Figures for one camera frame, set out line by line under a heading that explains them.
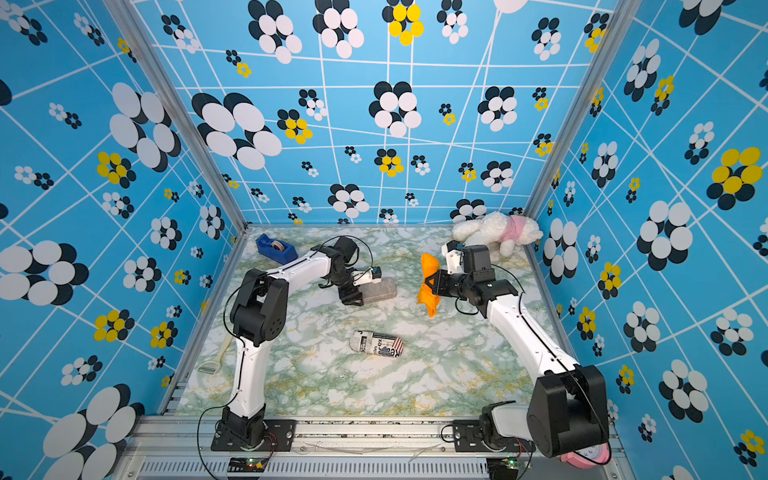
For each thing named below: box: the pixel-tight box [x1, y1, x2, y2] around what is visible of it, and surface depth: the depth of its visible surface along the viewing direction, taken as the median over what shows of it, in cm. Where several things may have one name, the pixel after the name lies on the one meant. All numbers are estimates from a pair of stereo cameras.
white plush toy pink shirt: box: [452, 211, 544, 257], surface depth 110 cm
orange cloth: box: [417, 253, 442, 318], surface depth 82 cm
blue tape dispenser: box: [255, 233, 299, 265], surface depth 108 cm
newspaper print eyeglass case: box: [350, 331, 405, 357], surface depth 88 cm
